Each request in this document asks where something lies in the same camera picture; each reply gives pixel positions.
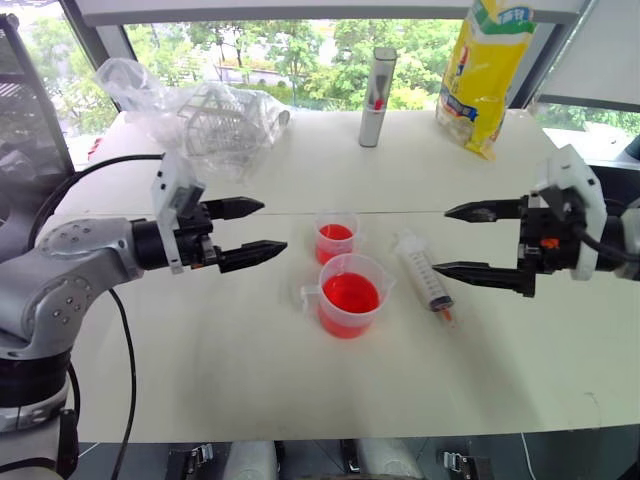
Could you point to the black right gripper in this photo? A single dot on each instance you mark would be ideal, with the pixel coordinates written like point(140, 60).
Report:
point(552, 247)

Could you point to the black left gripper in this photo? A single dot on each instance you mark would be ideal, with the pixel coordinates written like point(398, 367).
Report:
point(192, 237)

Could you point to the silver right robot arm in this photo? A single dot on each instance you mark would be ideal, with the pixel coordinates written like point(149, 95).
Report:
point(622, 235)

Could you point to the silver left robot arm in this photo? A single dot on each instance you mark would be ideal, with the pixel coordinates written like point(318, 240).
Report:
point(65, 270)

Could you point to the clear plastic syringe orange tip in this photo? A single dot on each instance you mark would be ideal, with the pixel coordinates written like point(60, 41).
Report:
point(424, 270)

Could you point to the small cup red liquid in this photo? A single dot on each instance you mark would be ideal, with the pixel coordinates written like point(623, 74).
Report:
point(334, 240)

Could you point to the large cup red liquid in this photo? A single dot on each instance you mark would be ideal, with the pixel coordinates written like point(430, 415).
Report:
point(348, 300)

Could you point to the white plastic mesh basket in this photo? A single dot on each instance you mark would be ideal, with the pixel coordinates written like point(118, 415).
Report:
point(215, 125)

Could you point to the crumpled clear plastic bag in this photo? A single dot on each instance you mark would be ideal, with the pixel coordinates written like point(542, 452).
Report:
point(150, 105)

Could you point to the yellow printed snack bag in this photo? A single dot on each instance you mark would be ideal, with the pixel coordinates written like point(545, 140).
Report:
point(475, 80)

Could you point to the silver tube with red pen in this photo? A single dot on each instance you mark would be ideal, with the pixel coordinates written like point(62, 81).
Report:
point(374, 120)

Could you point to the grey rounded shape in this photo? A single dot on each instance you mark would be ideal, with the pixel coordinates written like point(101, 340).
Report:
point(252, 462)

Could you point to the black metal rack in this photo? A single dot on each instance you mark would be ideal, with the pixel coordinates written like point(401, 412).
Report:
point(30, 100)

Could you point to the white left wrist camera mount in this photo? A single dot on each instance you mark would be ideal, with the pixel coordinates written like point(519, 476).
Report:
point(167, 182)

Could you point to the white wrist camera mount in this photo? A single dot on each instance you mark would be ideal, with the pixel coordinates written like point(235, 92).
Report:
point(167, 182)
point(587, 200)

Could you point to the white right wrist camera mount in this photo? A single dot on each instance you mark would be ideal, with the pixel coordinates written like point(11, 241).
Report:
point(587, 200)

